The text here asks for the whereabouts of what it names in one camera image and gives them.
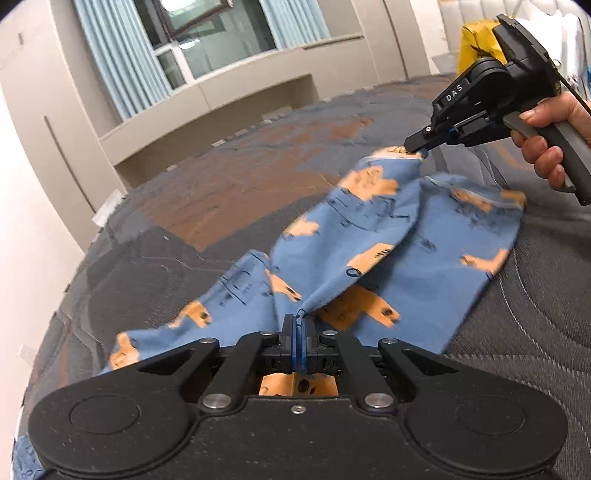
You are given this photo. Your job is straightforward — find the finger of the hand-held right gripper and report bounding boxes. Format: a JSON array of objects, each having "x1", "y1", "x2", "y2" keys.
[{"x1": 404, "y1": 117, "x2": 492, "y2": 152}]

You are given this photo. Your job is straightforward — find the yellow plastic bag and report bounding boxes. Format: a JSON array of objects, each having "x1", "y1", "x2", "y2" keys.
[{"x1": 461, "y1": 18, "x2": 503, "y2": 78}]

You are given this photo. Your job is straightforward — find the beige window bench cabinet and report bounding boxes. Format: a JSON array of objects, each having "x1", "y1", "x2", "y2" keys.
[{"x1": 99, "y1": 33, "x2": 384, "y2": 191}]

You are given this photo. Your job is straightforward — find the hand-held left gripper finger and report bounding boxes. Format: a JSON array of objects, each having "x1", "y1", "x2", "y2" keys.
[
  {"x1": 136, "y1": 314, "x2": 301, "y2": 413},
  {"x1": 301, "y1": 319, "x2": 462, "y2": 414}
]

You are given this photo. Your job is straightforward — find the person's right hand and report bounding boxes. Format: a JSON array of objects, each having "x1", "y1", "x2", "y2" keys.
[{"x1": 510, "y1": 91, "x2": 591, "y2": 190}]

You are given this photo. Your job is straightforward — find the white box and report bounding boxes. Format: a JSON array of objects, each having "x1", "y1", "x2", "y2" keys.
[{"x1": 93, "y1": 191, "x2": 125, "y2": 227}]

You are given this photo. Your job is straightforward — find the light blue curtain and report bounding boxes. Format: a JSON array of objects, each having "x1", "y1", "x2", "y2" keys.
[
  {"x1": 73, "y1": 0, "x2": 175, "y2": 121},
  {"x1": 259, "y1": 0, "x2": 332, "y2": 51}
]

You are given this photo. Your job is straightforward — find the white plastic bag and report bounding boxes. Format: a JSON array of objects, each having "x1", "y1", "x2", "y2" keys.
[{"x1": 550, "y1": 16, "x2": 591, "y2": 101}]

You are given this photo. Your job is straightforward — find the glass window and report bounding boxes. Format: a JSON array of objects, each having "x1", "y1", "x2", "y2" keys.
[{"x1": 150, "y1": 0, "x2": 279, "y2": 89}]

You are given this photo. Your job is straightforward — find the grey and orange quilted mattress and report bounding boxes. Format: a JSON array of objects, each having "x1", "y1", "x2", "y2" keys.
[{"x1": 16, "y1": 74, "x2": 591, "y2": 480}]

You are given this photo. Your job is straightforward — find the beige wardrobe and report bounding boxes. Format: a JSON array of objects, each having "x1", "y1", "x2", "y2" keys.
[
  {"x1": 351, "y1": 0, "x2": 455, "y2": 86},
  {"x1": 0, "y1": 0, "x2": 129, "y2": 222}
]

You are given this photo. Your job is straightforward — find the blue pants with orange print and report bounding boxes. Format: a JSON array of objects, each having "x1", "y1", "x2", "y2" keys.
[{"x1": 14, "y1": 145, "x2": 528, "y2": 480}]

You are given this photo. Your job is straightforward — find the white padded headboard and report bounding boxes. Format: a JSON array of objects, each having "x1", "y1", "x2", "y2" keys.
[{"x1": 434, "y1": 0, "x2": 591, "y2": 61}]

